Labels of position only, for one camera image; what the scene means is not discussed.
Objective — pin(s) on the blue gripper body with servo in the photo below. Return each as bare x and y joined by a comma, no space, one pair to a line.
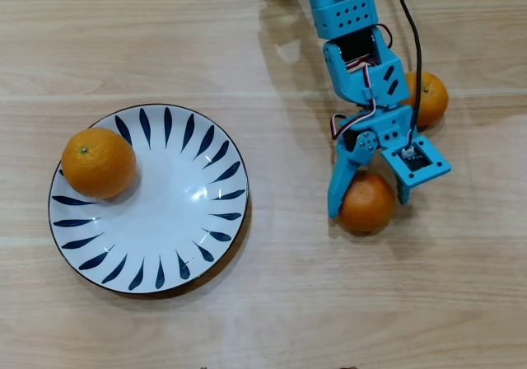
391,128

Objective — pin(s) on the white plate with blue strokes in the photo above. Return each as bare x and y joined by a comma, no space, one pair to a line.
164,220

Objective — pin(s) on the small orange without visible stem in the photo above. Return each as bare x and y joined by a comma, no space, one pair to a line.
366,208

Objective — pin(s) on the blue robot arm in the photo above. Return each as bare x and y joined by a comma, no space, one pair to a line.
341,15

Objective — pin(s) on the small orange with green stem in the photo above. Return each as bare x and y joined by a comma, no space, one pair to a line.
434,97

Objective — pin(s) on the large orange with green stem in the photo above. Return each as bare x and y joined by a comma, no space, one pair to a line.
99,165

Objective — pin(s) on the blue wrist camera module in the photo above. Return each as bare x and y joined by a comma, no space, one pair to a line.
418,161

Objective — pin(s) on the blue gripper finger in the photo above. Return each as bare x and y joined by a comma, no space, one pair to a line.
341,179
403,194

